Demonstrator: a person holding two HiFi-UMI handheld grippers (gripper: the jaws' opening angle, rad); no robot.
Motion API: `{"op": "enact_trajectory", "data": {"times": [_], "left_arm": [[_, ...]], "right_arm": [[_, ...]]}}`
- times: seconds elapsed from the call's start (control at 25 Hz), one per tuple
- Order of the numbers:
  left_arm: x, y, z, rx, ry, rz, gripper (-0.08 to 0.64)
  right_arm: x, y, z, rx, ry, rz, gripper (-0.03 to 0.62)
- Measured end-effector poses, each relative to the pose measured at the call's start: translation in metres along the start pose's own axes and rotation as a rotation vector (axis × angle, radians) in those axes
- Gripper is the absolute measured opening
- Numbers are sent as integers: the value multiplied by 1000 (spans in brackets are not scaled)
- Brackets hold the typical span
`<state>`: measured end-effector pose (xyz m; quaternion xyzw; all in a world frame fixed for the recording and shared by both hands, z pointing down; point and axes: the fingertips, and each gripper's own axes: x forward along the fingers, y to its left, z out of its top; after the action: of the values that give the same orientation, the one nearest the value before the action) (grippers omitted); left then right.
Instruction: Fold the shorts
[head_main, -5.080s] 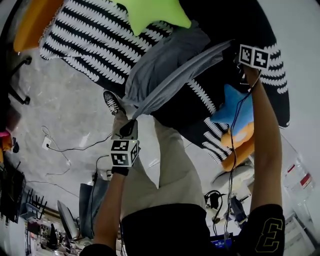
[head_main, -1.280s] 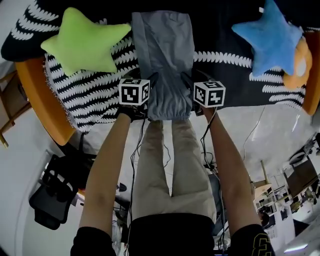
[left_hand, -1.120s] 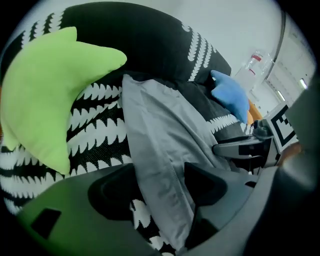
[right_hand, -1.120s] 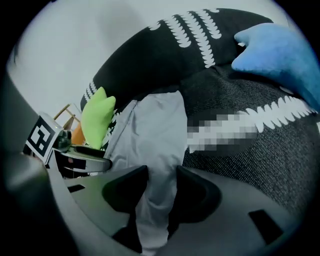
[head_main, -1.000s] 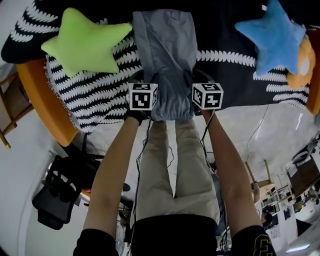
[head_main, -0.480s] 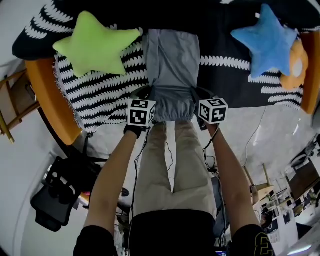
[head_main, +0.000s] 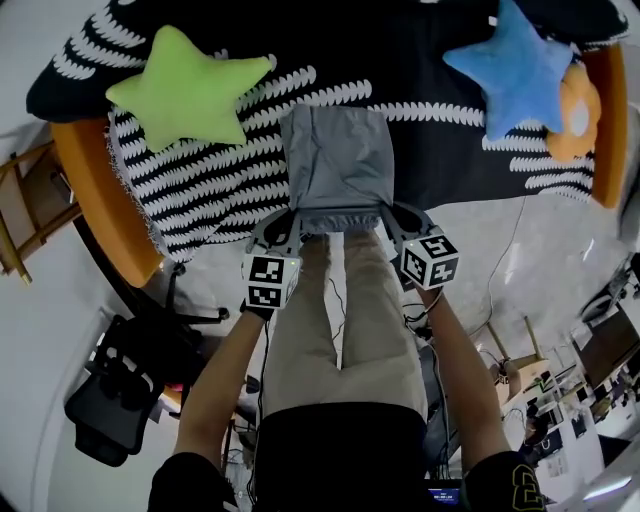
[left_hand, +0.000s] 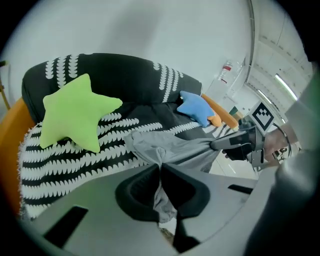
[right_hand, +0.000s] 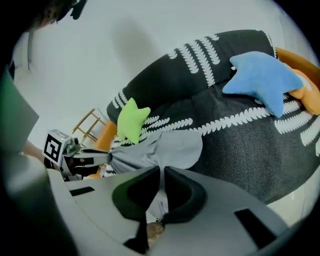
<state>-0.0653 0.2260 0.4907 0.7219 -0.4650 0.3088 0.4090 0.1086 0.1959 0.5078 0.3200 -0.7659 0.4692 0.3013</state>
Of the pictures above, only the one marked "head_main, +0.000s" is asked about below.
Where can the tablet screen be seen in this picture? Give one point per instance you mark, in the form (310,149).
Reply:
(444,492)

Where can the person's black shirt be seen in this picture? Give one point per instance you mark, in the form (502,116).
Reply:
(340,460)

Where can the wooden side table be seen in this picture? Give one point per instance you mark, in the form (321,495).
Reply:
(30,210)

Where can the person's beige trousers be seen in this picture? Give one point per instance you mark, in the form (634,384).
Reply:
(300,340)

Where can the person's left hand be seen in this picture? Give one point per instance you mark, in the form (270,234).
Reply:
(257,312)

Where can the grey shorts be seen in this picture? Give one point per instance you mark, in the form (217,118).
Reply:
(340,160)

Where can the person's left forearm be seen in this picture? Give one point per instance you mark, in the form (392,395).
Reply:
(220,385)

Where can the orange sofa with striped blanket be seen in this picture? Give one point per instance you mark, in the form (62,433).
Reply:
(200,190)

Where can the orange flower pillow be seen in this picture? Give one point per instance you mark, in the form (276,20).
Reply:
(577,125)

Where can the black office chair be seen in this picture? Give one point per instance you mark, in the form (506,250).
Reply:
(115,395)

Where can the person's right forearm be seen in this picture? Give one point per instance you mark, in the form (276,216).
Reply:
(465,380)

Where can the blue star pillow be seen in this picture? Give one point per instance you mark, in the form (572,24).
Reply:
(515,75)

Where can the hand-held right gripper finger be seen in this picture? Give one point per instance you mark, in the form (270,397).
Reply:
(394,231)
(425,222)

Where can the green star pillow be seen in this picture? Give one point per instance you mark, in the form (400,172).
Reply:
(190,95)

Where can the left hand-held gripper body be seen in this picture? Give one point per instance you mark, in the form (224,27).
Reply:
(267,280)

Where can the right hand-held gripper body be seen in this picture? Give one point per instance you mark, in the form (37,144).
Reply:
(430,260)

